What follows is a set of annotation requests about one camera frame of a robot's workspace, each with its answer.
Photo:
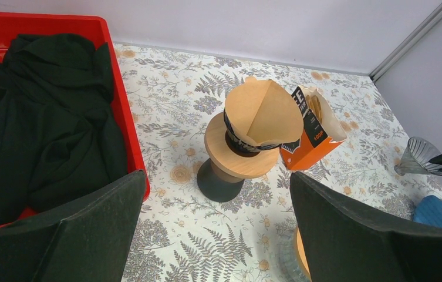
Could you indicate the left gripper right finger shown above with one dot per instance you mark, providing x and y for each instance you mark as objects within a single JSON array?
[{"x": 347, "y": 240}]

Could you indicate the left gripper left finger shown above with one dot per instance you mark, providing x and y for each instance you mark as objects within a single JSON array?
[{"x": 87, "y": 239}]

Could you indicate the grey glass pitcher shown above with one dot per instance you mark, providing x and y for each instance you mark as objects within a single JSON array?
[{"x": 288, "y": 262}]

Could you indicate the orange coffee filter box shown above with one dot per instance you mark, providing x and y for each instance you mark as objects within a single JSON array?
[{"x": 321, "y": 134}]

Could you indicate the blue glass dripper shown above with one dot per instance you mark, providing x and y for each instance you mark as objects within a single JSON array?
[{"x": 241, "y": 145}]

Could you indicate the brown paper coffee filter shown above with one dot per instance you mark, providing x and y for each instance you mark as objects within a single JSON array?
[{"x": 261, "y": 112}]

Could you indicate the grey ribbed glass dripper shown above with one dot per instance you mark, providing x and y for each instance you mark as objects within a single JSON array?
[{"x": 416, "y": 158}]

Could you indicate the red-rimmed glass carafe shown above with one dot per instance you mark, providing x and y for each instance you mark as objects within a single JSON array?
[{"x": 217, "y": 185}]

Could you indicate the blue cloth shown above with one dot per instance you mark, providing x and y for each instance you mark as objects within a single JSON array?
[{"x": 429, "y": 211}]

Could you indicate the black cloth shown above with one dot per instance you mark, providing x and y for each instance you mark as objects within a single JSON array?
[{"x": 45, "y": 124}]

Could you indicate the floral table mat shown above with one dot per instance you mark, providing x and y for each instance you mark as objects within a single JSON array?
[{"x": 183, "y": 236}]

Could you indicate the red plastic bin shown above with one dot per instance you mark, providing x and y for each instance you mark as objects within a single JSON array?
[{"x": 127, "y": 128}]

